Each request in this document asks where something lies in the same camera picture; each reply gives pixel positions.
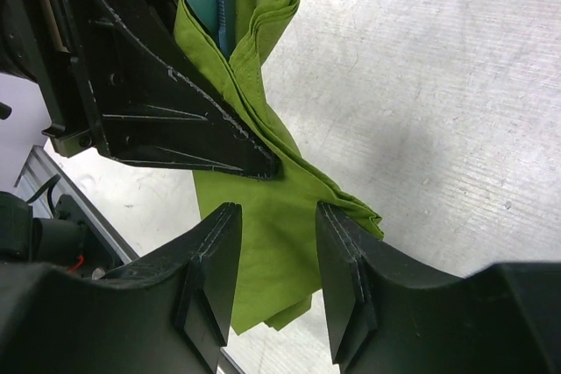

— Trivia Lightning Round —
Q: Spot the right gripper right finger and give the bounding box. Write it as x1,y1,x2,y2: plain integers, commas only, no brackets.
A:
316,202,560,373

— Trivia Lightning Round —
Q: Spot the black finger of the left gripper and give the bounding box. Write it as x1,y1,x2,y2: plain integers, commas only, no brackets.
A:
68,0,280,180

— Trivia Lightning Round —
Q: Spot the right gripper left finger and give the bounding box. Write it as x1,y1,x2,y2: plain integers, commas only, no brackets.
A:
1,203,242,373

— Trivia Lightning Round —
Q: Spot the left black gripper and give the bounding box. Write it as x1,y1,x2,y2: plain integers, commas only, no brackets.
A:
1,0,104,158

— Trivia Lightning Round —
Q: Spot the green paper napkin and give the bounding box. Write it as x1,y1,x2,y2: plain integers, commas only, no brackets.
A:
174,0,382,334

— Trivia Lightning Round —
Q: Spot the teal knife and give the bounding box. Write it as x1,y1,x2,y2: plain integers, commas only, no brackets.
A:
217,0,236,59

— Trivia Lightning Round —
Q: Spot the aluminium frame rail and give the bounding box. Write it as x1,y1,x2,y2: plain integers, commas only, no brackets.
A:
15,146,138,279

